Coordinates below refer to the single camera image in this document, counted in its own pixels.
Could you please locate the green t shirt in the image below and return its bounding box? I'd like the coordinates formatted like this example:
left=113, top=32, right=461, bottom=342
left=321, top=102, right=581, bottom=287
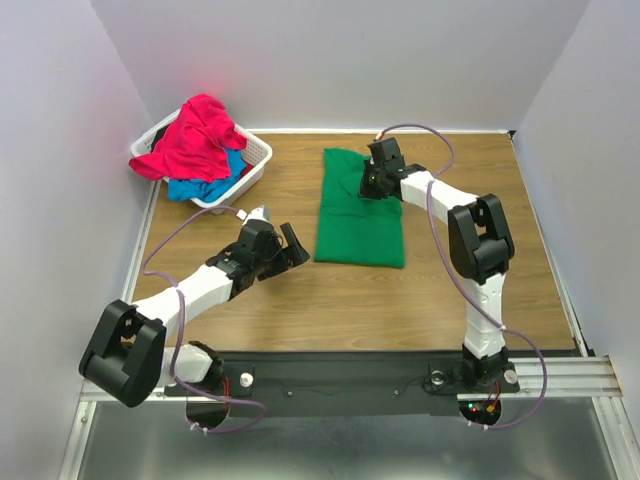
left=314, top=148, right=405, bottom=269

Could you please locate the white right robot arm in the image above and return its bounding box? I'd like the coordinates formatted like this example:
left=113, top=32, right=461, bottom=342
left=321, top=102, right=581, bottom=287
left=360, top=135, right=515, bottom=390

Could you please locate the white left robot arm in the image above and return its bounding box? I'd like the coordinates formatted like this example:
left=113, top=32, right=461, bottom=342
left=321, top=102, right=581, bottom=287
left=79, top=206, right=310, bottom=407

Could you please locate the white plastic laundry basket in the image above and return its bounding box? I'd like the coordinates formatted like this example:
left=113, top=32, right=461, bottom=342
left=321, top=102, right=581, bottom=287
left=129, top=107, right=274, bottom=216

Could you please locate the blue t shirt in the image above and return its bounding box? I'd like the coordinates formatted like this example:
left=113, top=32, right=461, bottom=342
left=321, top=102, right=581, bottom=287
left=168, top=148, right=247, bottom=203

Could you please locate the red t shirt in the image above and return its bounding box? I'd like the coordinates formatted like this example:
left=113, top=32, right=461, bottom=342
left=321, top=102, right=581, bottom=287
left=129, top=94, right=247, bottom=182

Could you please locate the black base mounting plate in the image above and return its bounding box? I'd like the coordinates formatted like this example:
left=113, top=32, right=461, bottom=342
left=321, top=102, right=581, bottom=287
left=164, top=350, right=521, bottom=420

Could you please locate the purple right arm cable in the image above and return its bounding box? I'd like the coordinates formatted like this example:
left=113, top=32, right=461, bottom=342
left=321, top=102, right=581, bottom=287
left=374, top=123, right=547, bottom=432

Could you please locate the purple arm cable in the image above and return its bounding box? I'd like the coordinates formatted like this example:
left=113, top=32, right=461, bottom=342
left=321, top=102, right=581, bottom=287
left=141, top=205, right=269, bottom=435
left=374, top=123, right=547, bottom=432

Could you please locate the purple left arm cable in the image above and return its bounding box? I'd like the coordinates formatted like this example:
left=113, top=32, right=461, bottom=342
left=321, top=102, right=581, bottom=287
left=141, top=205, right=269, bottom=435

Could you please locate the aluminium frame rail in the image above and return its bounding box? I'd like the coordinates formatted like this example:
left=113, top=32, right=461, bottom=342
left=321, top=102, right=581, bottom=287
left=60, top=350, right=635, bottom=479

